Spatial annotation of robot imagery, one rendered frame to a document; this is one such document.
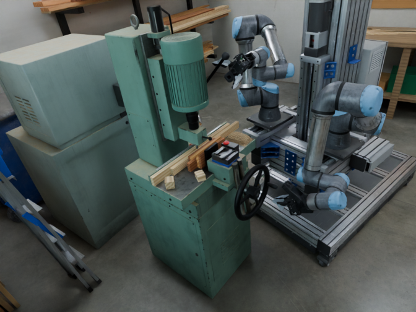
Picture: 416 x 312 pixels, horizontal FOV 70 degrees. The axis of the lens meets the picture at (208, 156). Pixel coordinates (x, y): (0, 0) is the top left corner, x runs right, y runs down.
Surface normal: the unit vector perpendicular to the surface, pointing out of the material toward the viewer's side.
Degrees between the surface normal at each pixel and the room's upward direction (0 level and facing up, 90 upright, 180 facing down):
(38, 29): 90
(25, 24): 90
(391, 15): 90
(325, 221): 0
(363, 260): 0
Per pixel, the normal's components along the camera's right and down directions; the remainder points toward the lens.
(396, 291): -0.11, -0.82
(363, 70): -0.77, 0.42
